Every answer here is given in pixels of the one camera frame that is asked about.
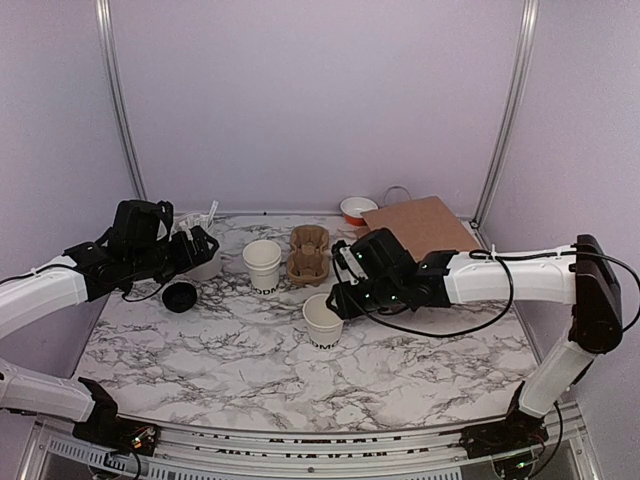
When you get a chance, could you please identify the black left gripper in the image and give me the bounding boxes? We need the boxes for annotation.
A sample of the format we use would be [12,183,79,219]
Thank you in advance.
[127,225,219,285]

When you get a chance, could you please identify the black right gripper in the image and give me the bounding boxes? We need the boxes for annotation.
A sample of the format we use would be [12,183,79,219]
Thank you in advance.
[326,277,403,320]

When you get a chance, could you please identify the single white paper cup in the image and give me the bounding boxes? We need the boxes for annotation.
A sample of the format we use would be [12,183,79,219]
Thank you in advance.
[302,293,344,350]

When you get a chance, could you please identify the black plastic cup lid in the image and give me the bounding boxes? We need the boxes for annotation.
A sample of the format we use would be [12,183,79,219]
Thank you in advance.
[162,282,198,314]

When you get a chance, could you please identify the white paper cups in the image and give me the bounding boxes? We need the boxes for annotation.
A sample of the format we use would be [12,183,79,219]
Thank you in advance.
[242,240,282,296]

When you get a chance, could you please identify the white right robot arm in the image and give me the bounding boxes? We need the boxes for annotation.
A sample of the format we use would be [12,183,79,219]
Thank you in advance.
[326,228,629,448]

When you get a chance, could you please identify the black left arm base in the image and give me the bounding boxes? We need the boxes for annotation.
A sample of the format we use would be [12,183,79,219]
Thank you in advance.
[72,377,159,456]

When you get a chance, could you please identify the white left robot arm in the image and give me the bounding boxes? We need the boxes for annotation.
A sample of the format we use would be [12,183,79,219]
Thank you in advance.
[1,200,219,445]

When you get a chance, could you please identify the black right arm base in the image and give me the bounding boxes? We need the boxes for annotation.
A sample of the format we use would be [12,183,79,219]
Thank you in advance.
[459,392,549,459]

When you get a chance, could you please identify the brown paper takeout bag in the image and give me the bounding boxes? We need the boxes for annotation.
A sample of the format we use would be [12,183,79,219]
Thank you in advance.
[362,196,480,261]

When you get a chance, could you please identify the white ribbed stirrer canister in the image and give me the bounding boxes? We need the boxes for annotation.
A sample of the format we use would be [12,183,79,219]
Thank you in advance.
[172,212,222,282]

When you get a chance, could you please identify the brown cardboard cup carrier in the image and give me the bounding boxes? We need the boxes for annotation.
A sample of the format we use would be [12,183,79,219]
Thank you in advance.
[286,225,330,287]

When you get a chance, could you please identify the orange white bowl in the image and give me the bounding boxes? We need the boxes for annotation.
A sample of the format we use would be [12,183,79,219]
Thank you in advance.
[340,197,378,227]

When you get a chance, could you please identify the right rear aluminium post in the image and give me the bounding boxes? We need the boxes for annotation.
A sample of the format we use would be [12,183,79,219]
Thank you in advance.
[471,0,540,230]

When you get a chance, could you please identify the aluminium post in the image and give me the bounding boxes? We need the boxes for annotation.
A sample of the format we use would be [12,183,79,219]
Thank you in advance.
[95,0,149,200]
[471,0,540,230]

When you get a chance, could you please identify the front aluminium frame rail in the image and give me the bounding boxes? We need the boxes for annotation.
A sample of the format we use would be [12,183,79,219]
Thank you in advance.
[19,403,602,479]

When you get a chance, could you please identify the left rear aluminium post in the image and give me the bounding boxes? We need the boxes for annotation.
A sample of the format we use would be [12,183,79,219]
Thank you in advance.
[95,0,149,200]

